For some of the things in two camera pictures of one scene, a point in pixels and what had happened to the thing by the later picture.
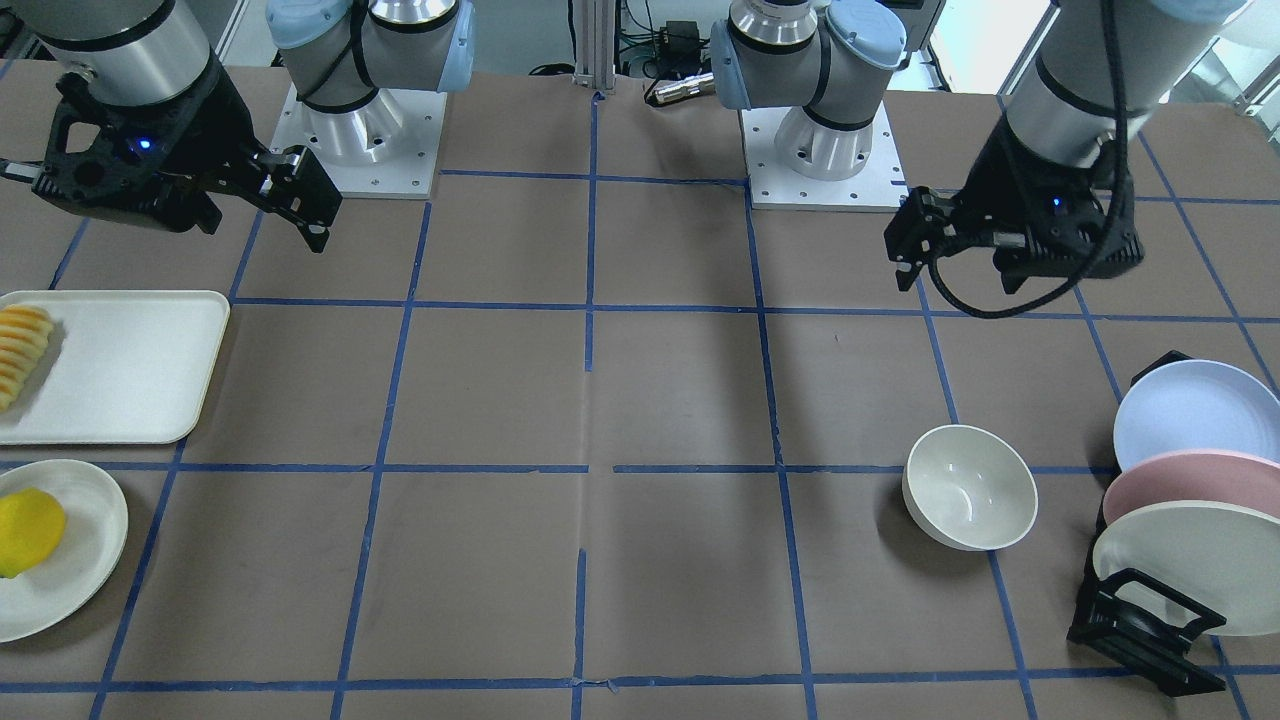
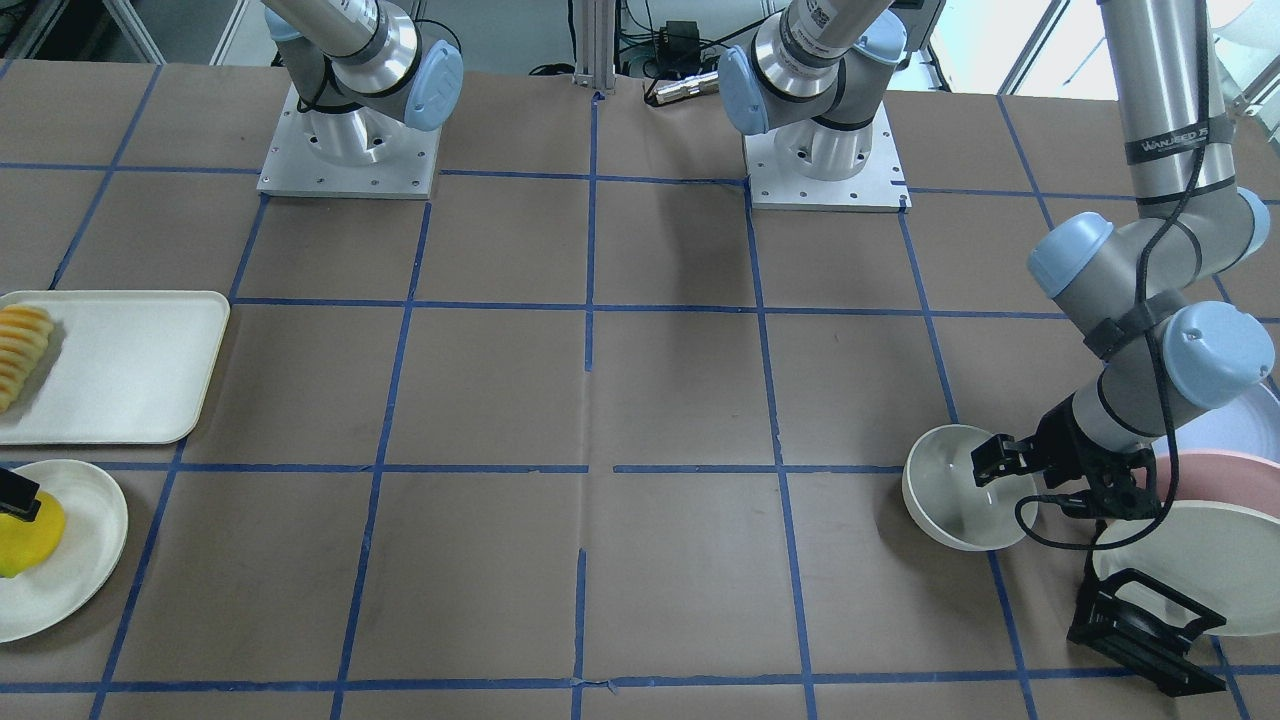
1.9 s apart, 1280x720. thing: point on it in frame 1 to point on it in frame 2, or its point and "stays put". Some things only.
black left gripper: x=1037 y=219 to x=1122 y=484
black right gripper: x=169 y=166 to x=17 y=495
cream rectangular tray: x=121 y=367 stays put
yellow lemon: x=32 y=525 stays put
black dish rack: x=1141 y=619 stays put
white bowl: x=969 y=488 stays put
